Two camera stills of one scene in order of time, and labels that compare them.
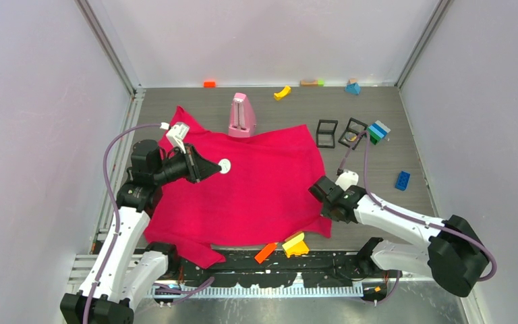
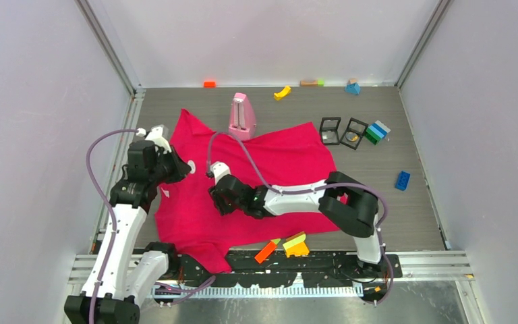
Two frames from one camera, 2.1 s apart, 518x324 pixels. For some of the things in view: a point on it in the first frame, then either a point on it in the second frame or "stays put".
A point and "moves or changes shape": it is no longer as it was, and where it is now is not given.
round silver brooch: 225,165 moves or changes shape
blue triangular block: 353,88 stays put
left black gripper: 197,167 to 181,169
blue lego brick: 402,180 stays put
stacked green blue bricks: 377,131 stays put
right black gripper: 326,212 to 222,208
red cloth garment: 263,192 stays put
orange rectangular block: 265,252 stays put
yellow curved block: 285,92 stays put
